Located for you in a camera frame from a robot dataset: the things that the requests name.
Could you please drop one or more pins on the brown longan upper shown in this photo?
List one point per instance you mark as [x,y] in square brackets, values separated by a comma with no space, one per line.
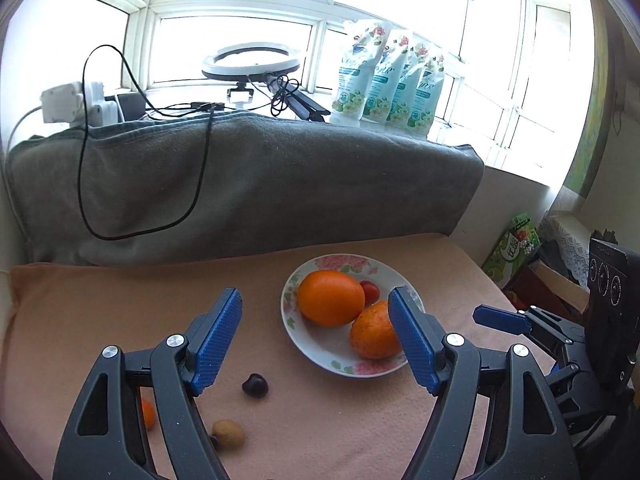
[226,434]

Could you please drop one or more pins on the grey blanket on backrest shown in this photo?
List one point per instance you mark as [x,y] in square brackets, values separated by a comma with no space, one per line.
[229,185]

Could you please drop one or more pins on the white power adapter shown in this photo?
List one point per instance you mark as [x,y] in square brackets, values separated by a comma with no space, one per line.
[62,103]

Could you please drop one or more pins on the big mandarin near gripper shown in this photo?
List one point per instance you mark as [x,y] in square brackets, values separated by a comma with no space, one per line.
[148,412]

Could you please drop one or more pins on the large smooth orange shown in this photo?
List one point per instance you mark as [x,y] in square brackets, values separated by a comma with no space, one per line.
[330,298]

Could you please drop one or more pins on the speckled orange on plate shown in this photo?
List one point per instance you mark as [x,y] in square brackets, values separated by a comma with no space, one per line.
[372,335]

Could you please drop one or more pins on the pink blanket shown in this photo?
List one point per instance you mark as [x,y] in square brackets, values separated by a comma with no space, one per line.
[312,424]

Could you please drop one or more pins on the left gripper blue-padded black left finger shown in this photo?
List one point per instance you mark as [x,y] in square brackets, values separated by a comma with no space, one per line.
[105,436]

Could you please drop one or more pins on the dark plum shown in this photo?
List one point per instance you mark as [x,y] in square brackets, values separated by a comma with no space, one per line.
[255,386]

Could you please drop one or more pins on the black tripod stand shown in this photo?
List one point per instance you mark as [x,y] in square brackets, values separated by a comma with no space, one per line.
[286,95]

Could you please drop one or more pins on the white ring light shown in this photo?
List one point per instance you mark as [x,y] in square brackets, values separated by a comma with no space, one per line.
[252,61]

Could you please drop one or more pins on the floral white plate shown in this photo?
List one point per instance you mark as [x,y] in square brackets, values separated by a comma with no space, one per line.
[329,348]

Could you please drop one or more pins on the white sofa armrest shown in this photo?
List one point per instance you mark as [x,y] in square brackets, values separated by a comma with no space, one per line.
[12,253]

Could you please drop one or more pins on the floral refill pouch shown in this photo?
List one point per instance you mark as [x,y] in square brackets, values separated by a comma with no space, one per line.
[386,76]
[367,40]
[410,76]
[426,97]

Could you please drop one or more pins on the green juice carton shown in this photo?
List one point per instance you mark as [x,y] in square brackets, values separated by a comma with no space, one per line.
[518,244]

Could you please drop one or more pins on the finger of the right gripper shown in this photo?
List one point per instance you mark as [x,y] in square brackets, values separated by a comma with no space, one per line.
[558,337]
[560,381]

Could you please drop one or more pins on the red cherry tomato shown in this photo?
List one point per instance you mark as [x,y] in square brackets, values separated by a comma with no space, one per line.
[371,292]

